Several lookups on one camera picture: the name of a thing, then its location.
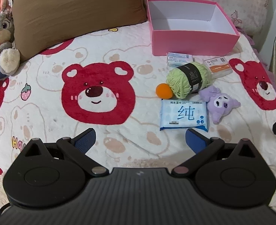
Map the brown pillow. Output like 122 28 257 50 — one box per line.
12 0 147 62

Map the orange makeup sponge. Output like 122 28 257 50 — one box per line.
156 83 173 100

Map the pink cardboard box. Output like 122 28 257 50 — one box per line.
147 0 240 56

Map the bear pattern bed blanket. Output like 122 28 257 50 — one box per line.
0 23 276 211

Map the orange white floss box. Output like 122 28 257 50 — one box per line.
204 57 232 79

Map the blue wet wipes pack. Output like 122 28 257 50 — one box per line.
160 100 209 132

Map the grey bunny plush toy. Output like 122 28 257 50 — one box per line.
0 0 20 79

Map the purple plush toy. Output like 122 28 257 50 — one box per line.
199 85 241 124

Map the white blue tissue pack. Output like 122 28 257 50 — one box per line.
167 52 194 68

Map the green yarn ball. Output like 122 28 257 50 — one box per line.
166 62 213 99

